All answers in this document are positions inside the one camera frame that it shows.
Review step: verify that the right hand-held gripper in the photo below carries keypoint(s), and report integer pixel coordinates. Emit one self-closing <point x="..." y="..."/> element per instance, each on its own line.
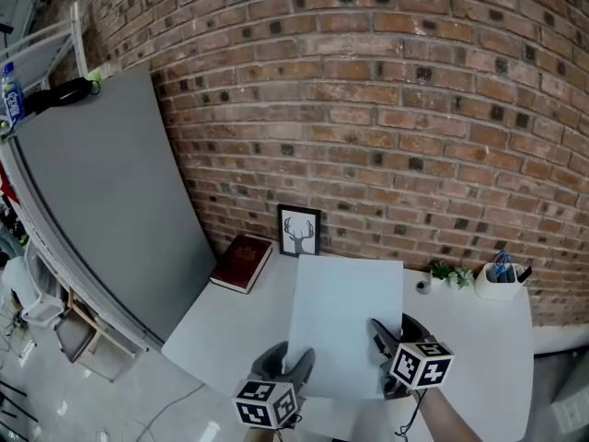
<point x="421" y="364"/>

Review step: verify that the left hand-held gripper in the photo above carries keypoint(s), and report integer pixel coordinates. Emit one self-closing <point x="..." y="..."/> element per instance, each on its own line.
<point x="267" y="403"/>

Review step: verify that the person's right forearm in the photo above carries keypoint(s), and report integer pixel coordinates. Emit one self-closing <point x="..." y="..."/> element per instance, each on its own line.
<point x="442" y="415"/>

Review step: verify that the person's left forearm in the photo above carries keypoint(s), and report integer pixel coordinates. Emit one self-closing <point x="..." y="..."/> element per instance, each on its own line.
<point x="260" y="435"/>

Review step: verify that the white desk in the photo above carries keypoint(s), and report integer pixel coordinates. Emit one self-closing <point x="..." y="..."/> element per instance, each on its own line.
<point x="478" y="339"/>

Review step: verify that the small round white object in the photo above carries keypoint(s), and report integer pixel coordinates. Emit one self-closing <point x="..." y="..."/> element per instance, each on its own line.
<point x="422" y="286"/>

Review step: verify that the white pen holder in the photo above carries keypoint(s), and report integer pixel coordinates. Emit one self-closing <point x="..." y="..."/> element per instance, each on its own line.
<point x="499" y="288"/>

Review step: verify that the dark red book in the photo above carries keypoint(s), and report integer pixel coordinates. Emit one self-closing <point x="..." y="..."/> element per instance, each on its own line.
<point x="241" y="263"/>

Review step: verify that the blue scissors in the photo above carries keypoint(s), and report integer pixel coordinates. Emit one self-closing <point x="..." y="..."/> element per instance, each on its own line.
<point x="502" y="265"/>

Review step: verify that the black framed deer picture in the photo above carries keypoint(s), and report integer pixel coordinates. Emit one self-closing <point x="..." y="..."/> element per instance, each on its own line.
<point x="299" y="230"/>

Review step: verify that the black pen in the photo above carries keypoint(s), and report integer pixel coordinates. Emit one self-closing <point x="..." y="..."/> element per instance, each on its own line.
<point x="524" y="274"/>

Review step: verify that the white cabinet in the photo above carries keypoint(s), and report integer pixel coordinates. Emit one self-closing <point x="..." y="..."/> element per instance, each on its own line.
<point x="573" y="394"/>

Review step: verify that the white power strip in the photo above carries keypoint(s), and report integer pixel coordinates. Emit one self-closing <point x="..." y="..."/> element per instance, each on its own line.
<point x="102" y="436"/>

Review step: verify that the wooden chair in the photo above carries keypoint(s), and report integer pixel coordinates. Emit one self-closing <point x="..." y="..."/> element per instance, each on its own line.
<point x="80" y="336"/>

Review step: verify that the grey refrigerator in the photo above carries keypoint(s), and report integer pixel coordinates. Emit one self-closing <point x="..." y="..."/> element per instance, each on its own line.
<point x="106" y="201"/>

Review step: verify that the white stool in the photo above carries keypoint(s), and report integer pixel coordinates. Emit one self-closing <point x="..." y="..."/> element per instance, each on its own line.
<point x="41" y="311"/>

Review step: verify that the black stand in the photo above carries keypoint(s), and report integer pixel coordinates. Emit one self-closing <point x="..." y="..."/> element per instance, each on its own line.
<point x="14" y="412"/>

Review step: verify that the red sticker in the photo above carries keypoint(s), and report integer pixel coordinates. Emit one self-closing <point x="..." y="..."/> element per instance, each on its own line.
<point x="7" y="187"/>

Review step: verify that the black pouch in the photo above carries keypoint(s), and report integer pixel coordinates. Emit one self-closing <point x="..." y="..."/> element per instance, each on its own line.
<point x="60" y="95"/>

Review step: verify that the blue label water bottle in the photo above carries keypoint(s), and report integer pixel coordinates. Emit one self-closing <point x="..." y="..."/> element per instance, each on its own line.
<point x="13" y="97"/>

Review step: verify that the white metal shelf rack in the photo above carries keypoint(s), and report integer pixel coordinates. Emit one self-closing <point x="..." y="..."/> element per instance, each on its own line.
<point x="46" y="49"/>

